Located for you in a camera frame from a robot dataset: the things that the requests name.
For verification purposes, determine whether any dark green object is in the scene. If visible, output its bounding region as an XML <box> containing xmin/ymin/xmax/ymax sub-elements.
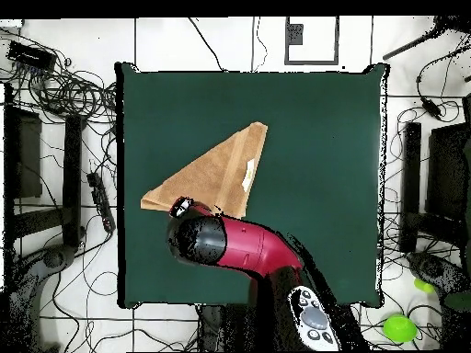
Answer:
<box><xmin>442</xmin><ymin>291</ymin><xmax>471</xmax><ymax>312</ymax></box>

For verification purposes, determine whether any grey chair base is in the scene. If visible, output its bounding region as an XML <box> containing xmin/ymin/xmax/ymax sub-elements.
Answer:
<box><xmin>5</xmin><ymin>244</ymin><xmax>78</xmax><ymax>352</ymax></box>
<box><xmin>406</xmin><ymin>251</ymin><xmax>470</xmax><ymax>295</ymax></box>

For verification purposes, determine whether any lime green ball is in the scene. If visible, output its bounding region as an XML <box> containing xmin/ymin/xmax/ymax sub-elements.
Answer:
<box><xmin>382</xmin><ymin>313</ymin><xmax>419</xmax><ymax>345</ymax></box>

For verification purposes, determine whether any black cable tangle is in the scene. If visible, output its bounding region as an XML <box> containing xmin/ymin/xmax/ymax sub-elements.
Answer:
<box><xmin>0</xmin><ymin>28</ymin><xmax>119</xmax><ymax>128</ymax></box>

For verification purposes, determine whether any grey square floor frame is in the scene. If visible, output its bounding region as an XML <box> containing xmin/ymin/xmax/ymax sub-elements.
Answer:
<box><xmin>283</xmin><ymin>16</ymin><xmax>340</xmax><ymax>66</ymax></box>

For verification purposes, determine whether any dark grey small box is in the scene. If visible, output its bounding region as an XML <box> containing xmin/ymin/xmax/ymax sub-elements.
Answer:
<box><xmin>286</xmin><ymin>23</ymin><xmax>305</xmax><ymax>46</ymax></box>

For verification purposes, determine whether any black network switch box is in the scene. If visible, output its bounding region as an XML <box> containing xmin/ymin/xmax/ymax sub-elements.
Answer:
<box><xmin>6</xmin><ymin>40</ymin><xmax>58</xmax><ymax>72</ymax></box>

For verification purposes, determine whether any tan terry towel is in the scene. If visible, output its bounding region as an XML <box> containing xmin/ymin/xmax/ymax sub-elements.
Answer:
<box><xmin>140</xmin><ymin>121</ymin><xmax>269</xmax><ymax>220</ymax></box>

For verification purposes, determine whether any small lime green object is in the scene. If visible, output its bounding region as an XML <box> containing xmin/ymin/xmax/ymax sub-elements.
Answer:
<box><xmin>413</xmin><ymin>278</ymin><xmax>436</xmax><ymax>295</ymax></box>

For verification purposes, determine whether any dark green table cloth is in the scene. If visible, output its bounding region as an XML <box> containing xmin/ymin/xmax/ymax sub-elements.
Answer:
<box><xmin>114</xmin><ymin>62</ymin><xmax>391</xmax><ymax>309</ymax></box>

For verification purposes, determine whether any thin black cable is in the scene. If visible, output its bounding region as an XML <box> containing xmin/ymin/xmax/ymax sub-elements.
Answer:
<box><xmin>188</xmin><ymin>17</ymin><xmax>226</xmax><ymax>73</ymax></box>

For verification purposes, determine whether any black power adapter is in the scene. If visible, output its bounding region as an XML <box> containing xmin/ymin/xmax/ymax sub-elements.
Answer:
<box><xmin>420</xmin><ymin>97</ymin><xmax>443</xmax><ymax>121</ymax></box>

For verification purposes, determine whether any black rod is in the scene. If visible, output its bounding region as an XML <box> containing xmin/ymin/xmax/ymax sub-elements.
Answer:
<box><xmin>381</xmin><ymin>15</ymin><xmax>471</xmax><ymax>63</ymax></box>

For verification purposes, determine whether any black power strip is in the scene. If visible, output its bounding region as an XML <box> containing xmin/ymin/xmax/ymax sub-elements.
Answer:
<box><xmin>86</xmin><ymin>171</ymin><xmax>117</xmax><ymax>234</ymax></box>

